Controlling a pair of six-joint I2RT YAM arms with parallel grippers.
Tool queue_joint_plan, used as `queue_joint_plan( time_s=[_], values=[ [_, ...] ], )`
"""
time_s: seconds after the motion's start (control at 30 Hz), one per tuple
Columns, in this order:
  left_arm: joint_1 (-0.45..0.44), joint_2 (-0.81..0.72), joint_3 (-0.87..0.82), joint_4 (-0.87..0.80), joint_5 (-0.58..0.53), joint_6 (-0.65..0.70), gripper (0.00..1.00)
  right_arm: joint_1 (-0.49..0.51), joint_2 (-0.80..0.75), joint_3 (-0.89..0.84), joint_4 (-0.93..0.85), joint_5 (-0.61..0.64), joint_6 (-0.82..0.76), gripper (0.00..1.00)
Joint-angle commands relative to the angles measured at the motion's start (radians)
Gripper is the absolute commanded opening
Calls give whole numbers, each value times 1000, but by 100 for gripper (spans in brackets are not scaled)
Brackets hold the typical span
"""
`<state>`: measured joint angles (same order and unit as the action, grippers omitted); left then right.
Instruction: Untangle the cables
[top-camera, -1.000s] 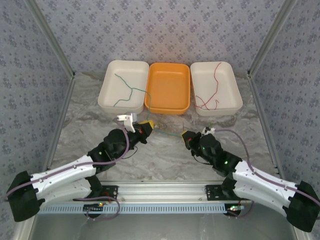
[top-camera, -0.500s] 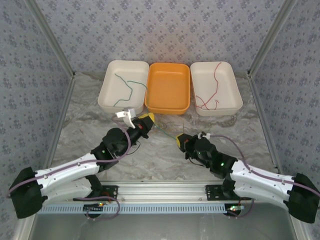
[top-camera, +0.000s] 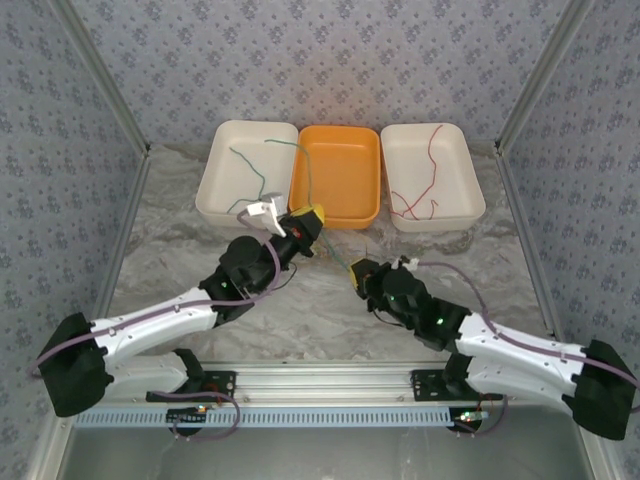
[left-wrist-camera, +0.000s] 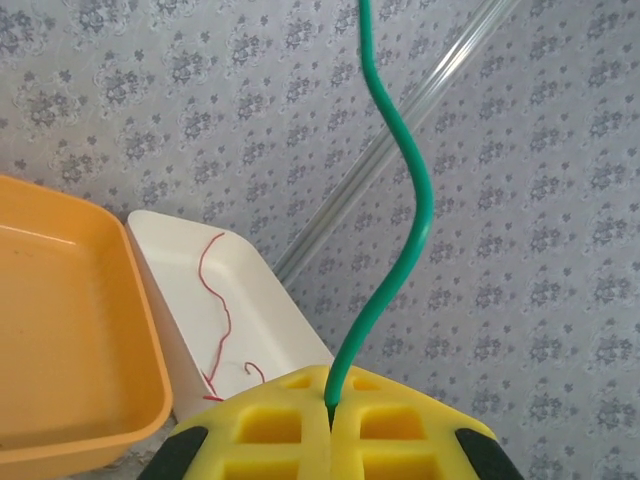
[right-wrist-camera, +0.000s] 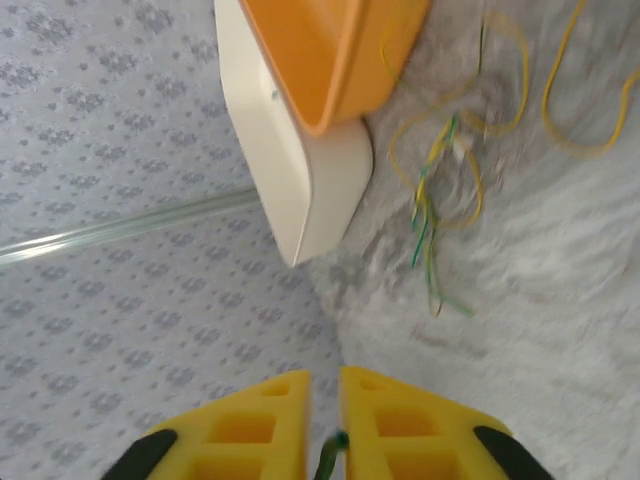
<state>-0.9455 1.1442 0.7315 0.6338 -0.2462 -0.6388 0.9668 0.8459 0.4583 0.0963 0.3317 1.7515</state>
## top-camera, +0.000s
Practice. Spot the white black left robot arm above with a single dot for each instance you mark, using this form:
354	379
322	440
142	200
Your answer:
150	320

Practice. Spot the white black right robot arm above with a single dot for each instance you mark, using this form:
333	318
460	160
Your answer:
515	350

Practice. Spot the orange plastic tray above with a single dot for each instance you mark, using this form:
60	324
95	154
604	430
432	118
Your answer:
340	170

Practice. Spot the cream plastic tray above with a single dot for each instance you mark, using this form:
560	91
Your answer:
450	170
245	170

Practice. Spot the small circuit board with LEDs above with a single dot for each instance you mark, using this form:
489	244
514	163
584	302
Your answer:
187	414
467	416

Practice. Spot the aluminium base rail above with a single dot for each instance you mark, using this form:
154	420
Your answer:
325	382

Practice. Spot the aluminium frame bar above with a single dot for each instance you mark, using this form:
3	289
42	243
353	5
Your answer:
602	462
125	225
523	225
50	447
541	75
109	80

